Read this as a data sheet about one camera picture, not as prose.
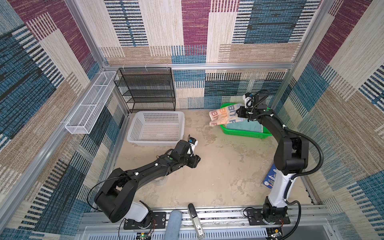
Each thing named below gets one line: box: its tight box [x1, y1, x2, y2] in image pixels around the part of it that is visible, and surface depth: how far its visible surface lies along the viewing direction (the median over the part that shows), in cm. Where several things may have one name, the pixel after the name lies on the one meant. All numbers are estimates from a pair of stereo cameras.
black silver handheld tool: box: [187, 203, 206, 240], surface depth 71 cm
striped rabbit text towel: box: [209, 103, 249, 127], surface depth 101 cm
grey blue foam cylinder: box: [164, 210, 183, 240], surface depth 71 cm
